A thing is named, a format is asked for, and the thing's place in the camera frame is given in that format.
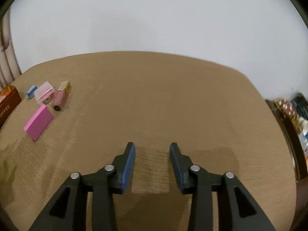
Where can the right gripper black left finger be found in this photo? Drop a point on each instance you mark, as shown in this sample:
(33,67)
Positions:
(67,208)

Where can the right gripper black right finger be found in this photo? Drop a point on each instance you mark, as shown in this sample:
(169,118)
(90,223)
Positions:
(237,209)

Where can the tan table cloth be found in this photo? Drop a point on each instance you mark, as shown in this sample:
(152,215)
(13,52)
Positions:
(214,114)

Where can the pink sticky note block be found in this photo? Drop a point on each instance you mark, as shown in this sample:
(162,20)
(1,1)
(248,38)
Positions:
(38,122)

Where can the cluttered side shelf items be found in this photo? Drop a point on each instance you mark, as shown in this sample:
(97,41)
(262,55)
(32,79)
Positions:
(292,119)

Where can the gold pink lipstick tube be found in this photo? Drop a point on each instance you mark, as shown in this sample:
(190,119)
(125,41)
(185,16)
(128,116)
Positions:
(60,100)

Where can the clear case with pink card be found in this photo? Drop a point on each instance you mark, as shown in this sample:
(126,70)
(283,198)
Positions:
(44,94)

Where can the red gold-lined tin box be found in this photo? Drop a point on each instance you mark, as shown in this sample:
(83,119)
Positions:
(10,99)

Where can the patterned beige curtain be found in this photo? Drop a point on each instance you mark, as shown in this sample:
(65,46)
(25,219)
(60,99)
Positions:
(9,68)

